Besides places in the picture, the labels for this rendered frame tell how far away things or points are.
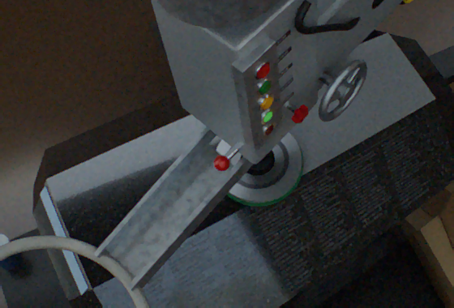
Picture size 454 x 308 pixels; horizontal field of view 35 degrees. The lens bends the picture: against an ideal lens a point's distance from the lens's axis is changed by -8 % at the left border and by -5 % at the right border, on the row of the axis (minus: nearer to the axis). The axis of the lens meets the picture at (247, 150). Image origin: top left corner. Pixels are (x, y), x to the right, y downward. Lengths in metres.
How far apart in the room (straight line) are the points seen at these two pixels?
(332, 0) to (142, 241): 0.67
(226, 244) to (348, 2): 0.71
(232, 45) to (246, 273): 0.84
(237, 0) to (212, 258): 0.89
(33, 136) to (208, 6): 1.99
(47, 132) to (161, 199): 1.41
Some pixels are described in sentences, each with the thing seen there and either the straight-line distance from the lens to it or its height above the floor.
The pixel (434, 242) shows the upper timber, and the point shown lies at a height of 0.21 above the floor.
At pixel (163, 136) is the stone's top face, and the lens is 1.95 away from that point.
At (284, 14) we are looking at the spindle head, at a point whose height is 1.53.
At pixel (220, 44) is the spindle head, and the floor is 1.52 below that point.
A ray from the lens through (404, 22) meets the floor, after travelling 3.15.
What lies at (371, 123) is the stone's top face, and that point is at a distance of 1.94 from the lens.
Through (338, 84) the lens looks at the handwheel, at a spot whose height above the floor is 1.26.
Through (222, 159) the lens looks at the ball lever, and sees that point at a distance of 1.49.
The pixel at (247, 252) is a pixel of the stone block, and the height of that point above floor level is 0.74.
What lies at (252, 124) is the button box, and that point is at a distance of 1.35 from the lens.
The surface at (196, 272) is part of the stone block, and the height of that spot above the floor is 0.75.
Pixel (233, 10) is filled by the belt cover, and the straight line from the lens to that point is 1.14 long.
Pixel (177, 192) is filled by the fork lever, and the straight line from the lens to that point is 1.68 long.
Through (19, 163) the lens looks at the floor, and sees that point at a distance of 3.01.
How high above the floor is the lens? 2.52
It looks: 63 degrees down
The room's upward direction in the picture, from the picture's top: 10 degrees counter-clockwise
